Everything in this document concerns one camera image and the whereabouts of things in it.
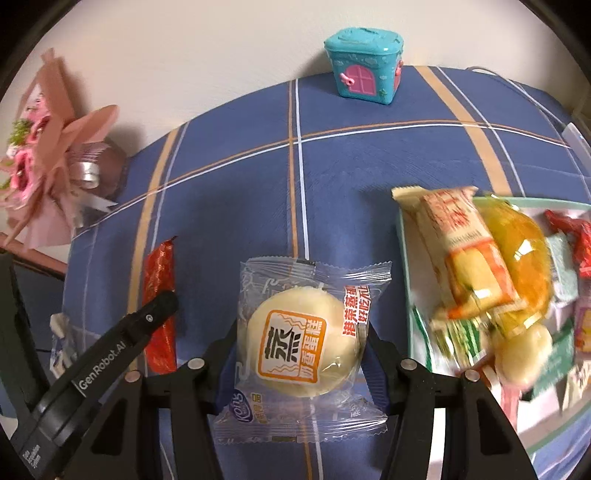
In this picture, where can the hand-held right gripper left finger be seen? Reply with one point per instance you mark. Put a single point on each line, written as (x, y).
(184, 401)

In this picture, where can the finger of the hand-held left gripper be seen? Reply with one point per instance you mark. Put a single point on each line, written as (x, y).
(154, 314)

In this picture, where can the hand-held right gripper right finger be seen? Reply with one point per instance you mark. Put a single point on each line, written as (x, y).
(438, 406)

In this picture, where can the round cracker green packet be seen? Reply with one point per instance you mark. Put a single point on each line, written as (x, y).
(461, 337)

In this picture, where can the white tray teal rim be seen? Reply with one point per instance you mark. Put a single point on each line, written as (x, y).
(554, 415)

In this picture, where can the clear steamed cake packet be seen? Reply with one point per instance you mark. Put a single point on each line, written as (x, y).
(295, 341)

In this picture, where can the dark green snack packet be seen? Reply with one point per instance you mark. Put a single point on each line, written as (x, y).
(556, 360)

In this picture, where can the pink snack packet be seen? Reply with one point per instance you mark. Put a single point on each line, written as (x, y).
(584, 337)

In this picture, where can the beige bread snack packet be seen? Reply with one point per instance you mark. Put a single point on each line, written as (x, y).
(461, 244)

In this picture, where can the golden jelly packet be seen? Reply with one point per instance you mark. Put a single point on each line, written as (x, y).
(526, 249)

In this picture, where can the green white packet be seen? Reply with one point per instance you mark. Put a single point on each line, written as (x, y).
(563, 272)

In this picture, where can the red cartoon snack packet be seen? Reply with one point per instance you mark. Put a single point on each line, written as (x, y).
(575, 240)

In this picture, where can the blue white tissue pack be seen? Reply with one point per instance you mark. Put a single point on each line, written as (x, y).
(64, 346)

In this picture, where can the dark cabinet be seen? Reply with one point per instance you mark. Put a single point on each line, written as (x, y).
(23, 332)

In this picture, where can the pink board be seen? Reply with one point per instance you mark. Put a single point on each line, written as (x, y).
(27, 254)

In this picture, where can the pink flower bouquet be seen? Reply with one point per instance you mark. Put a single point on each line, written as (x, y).
(46, 161)

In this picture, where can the blue plaid tablecloth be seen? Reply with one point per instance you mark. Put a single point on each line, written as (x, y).
(369, 161)

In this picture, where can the white power strip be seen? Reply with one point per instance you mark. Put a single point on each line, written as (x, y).
(579, 138)

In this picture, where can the teal toy house box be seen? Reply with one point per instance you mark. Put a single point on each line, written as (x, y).
(364, 64)

